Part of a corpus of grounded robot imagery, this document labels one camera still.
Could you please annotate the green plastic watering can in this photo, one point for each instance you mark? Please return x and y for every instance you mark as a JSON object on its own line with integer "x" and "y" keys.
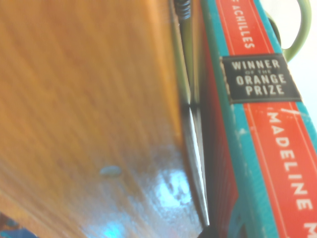
{"x": 306, "y": 29}

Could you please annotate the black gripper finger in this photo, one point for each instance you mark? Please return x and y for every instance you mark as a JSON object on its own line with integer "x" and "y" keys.
{"x": 194, "y": 148}

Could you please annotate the wooden bookshelf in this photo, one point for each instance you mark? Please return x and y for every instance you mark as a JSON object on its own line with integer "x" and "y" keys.
{"x": 74, "y": 99}

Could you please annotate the teal paperback red spine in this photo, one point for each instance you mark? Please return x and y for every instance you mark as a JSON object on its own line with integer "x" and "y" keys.
{"x": 260, "y": 124}

